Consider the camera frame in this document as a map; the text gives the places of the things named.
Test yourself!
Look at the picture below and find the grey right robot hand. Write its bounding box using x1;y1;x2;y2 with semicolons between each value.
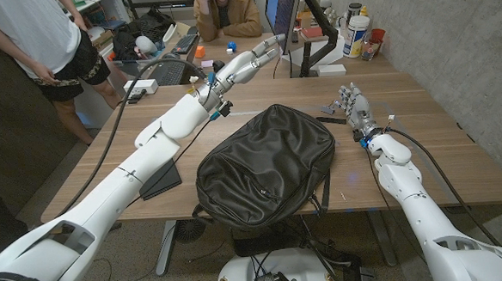
337;80;385;148

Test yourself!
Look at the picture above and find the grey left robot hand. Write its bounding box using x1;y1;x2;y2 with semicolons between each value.
193;33;291;119

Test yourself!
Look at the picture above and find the black leather backpack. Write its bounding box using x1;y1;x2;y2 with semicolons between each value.
187;100;340;235

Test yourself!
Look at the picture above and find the flat white box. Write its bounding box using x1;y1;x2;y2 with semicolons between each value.
315;63;347;77

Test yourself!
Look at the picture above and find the seated person in tan jacket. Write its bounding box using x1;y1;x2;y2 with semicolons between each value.
192;0;264;42

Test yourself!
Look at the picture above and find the black keyboard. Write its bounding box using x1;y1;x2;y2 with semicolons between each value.
169;33;200;56
154;59;189;87

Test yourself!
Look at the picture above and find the white wipes canister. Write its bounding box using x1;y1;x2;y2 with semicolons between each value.
340;14;373;60

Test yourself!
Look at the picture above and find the black computer monitor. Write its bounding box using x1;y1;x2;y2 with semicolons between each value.
263;0;307;57

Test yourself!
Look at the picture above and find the red book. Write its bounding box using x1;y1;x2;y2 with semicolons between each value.
299;26;325;40

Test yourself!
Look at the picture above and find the white power strip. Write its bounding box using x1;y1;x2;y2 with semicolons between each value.
121;78;160;97

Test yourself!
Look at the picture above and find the grey plush toy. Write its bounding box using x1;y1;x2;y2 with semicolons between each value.
134;34;159;56

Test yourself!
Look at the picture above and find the black mesh bag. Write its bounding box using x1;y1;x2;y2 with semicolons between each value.
110;6;179;63

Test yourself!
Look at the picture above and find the clear plastic bin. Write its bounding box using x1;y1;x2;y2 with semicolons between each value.
110;50;167;82

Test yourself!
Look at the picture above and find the grey table leg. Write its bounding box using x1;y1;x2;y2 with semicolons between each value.
366;209;400;269
153;220;181;278

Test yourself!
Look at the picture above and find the black tablet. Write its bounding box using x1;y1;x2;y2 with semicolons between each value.
138;158;184;202

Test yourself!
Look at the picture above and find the white shelf unit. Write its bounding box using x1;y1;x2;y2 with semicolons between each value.
64;0;134;61

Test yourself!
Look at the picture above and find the black floor fan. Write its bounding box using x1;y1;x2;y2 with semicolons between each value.
173;218;209;245

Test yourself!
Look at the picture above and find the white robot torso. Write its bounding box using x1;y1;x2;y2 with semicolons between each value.
213;250;340;281

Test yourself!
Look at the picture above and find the standing person in white shirt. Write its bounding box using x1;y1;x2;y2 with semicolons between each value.
0;0;123;150

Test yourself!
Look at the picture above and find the black strap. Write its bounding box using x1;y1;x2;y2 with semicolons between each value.
315;115;348;126

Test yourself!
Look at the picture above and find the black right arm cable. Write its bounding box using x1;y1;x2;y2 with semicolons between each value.
387;121;502;253

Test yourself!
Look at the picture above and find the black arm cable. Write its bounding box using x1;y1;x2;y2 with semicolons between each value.
387;121;502;253
48;54;216;218

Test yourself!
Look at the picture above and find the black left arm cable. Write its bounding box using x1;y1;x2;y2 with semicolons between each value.
48;54;216;218

